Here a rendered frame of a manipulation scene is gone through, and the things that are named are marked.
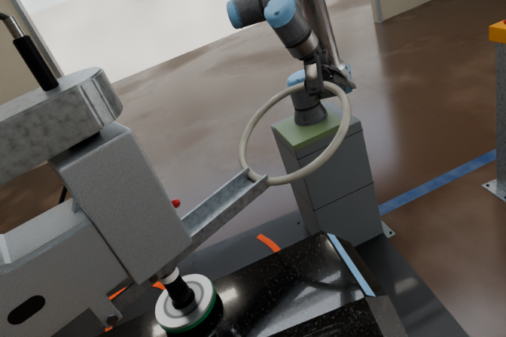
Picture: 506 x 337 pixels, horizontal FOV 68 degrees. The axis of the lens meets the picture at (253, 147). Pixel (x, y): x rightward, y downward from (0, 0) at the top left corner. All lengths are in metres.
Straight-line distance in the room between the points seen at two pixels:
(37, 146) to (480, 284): 2.11
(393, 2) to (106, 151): 6.33
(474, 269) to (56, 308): 2.01
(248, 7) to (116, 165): 0.60
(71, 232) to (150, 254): 0.22
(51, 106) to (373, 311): 1.06
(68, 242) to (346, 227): 1.73
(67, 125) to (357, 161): 1.62
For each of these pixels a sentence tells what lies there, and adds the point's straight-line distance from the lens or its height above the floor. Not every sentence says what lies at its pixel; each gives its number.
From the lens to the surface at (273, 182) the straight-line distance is 1.33.
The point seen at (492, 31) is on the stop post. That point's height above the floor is 1.05.
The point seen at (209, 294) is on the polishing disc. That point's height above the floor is 0.88.
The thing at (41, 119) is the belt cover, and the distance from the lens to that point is 0.95.
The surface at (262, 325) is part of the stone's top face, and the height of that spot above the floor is 0.83.
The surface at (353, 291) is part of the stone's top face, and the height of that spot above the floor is 0.83.
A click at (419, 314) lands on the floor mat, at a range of 2.23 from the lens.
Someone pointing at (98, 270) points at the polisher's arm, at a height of 1.25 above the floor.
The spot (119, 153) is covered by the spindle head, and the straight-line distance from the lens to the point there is 1.01.
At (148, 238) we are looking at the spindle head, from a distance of 1.12.
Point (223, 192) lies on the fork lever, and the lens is 1.39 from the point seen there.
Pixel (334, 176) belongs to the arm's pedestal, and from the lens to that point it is 2.17.
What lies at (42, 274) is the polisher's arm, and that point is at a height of 1.34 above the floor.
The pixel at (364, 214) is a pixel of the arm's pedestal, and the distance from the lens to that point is 2.43.
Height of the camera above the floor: 1.86
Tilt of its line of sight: 28 degrees down
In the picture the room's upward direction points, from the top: 21 degrees counter-clockwise
